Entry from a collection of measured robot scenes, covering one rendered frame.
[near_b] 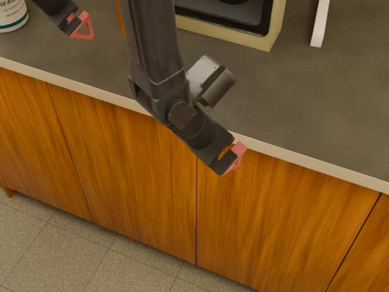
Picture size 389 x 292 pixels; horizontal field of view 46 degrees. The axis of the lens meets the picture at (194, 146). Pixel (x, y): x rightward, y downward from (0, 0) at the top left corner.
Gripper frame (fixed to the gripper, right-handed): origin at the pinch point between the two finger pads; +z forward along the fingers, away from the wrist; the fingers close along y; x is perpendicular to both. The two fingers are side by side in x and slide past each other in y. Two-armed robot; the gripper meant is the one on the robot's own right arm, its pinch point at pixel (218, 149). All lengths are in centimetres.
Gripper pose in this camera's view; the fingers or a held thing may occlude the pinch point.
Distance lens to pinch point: 86.0
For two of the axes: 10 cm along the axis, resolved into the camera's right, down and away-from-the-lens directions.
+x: -6.6, 7.5, 0.2
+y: -6.5, -5.9, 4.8
